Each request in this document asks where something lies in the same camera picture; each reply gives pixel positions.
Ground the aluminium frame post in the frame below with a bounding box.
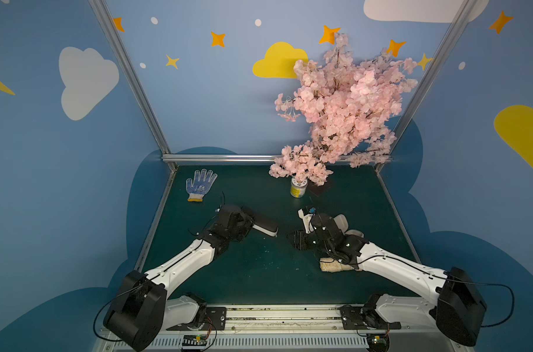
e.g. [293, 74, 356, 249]
[89, 0, 178, 173]
[390, 0, 479, 156]

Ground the white blue dotted work glove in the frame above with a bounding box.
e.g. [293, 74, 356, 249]
[186, 169, 218, 202]

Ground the pink cherry blossom tree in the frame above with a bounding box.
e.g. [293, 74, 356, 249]
[269, 33, 419, 186]

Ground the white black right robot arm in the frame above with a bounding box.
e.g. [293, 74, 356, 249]
[292, 208, 488, 347]

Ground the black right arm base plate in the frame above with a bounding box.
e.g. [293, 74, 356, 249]
[338, 305, 401, 331]

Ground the rear aluminium frame bar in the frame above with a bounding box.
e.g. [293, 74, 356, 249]
[162, 153, 281, 164]

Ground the beige folded umbrella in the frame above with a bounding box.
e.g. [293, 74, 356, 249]
[319, 258, 357, 273]

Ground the yellow white tin can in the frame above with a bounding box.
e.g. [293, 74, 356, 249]
[290, 177, 308, 199]

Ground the left aluminium frame post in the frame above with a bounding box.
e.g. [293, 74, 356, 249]
[89, 0, 178, 173]

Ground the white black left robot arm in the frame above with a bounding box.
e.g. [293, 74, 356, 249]
[101, 205, 256, 351]

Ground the dark brown tree base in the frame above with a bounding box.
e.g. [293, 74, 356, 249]
[307, 180, 333, 197]

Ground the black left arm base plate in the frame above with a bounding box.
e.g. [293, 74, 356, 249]
[166, 307, 227, 331]

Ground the right aluminium frame post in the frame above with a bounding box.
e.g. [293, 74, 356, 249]
[390, 0, 479, 156]

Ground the right controller circuit board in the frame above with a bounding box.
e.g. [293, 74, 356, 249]
[366, 334, 390, 352]

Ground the controller circuit board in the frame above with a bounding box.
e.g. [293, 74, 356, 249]
[180, 334, 209, 351]
[366, 334, 390, 352]

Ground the left controller circuit board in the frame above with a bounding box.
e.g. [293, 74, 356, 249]
[180, 334, 209, 351]

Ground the aluminium front rail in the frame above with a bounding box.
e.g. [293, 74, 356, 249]
[146, 304, 468, 351]

